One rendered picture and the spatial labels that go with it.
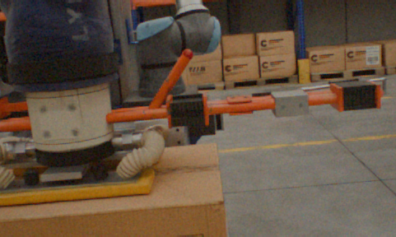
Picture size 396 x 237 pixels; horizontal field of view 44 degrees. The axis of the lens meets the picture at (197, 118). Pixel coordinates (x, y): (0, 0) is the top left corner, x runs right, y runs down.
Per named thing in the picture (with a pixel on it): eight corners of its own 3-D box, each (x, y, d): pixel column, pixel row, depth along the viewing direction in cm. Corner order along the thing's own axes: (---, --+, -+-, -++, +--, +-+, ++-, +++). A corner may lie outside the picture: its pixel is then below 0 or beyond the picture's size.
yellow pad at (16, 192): (-26, 208, 93) (-31, 183, 92) (-4, 190, 103) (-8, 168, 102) (150, 194, 92) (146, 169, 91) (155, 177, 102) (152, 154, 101)
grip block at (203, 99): (168, 129, 99) (165, 101, 98) (171, 119, 109) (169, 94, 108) (209, 126, 99) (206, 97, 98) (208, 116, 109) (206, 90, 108)
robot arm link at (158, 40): (134, 63, 155) (129, 20, 153) (173, 58, 161) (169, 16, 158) (146, 65, 145) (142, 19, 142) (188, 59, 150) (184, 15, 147)
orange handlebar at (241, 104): (-56, 141, 103) (-59, 125, 102) (3, 113, 132) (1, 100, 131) (388, 103, 99) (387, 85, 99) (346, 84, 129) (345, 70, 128)
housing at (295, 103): (275, 118, 100) (274, 96, 99) (271, 112, 107) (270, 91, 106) (309, 115, 100) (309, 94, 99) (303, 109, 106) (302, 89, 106)
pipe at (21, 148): (-25, 187, 95) (-31, 159, 93) (22, 152, 119) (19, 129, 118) (149, 173, 93) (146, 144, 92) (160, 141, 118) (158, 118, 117)
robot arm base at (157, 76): (142, 91, 162) (137, 62, 160) (186, 87, 162) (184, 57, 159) (135, 99, 147) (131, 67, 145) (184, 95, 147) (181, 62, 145)
